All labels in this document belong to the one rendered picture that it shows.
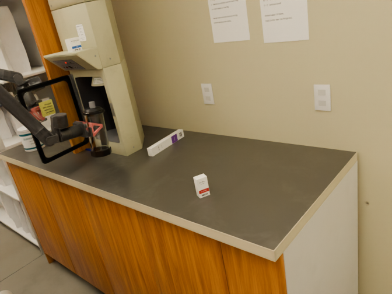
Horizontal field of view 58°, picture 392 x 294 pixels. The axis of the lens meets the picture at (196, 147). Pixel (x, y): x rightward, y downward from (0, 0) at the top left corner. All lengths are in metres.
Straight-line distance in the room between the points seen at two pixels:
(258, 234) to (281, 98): 0.76
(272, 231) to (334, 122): 0.66
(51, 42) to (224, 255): 1.43
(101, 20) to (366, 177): 1.39
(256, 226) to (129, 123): 0.99
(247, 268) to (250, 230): 0.14
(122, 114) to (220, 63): 0.56
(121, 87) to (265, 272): 1.15
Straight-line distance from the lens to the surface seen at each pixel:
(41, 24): 2.08
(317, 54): 1.57
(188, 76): 1.99
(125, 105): 1.87
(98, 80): 1.92
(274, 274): 1.18
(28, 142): 2.46
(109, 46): 1.83
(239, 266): 1.26
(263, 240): 1.11
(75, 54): 1.74
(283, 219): 1.19
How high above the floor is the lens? 1.62
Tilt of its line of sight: 22 degrees down
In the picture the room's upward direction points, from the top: 11 degrees counter-clockwise
